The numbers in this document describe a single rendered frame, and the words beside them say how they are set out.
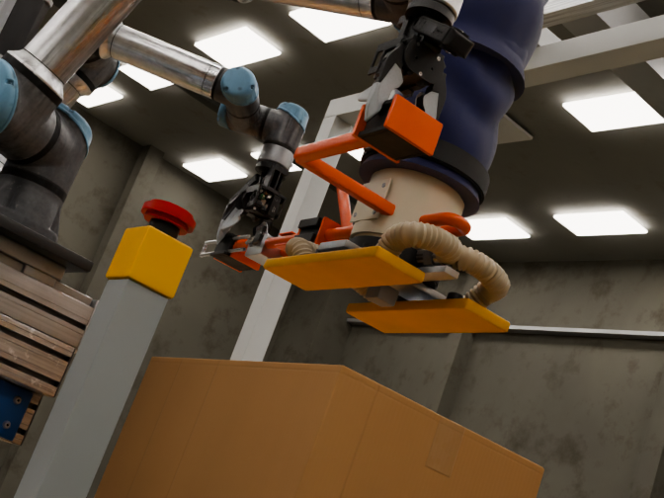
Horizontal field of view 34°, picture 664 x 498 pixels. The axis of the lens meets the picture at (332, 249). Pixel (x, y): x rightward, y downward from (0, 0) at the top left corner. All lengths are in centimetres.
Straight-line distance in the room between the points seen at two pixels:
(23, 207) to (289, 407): 61
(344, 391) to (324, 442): 7
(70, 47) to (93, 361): 67
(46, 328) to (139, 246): 56
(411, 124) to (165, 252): 38
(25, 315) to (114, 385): 55
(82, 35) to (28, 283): 41
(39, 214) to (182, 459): 47
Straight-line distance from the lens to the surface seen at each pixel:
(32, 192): 188
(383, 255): 165
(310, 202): 597
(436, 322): 188
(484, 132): 190
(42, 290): 188
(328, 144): 165
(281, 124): 244
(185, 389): 181
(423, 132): 150
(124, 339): 134
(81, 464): 133
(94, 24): 184
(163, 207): 137
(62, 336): 189
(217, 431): 166
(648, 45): 467
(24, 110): 181
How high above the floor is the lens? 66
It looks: 17 degrees up
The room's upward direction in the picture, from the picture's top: 20 degrees clockwise
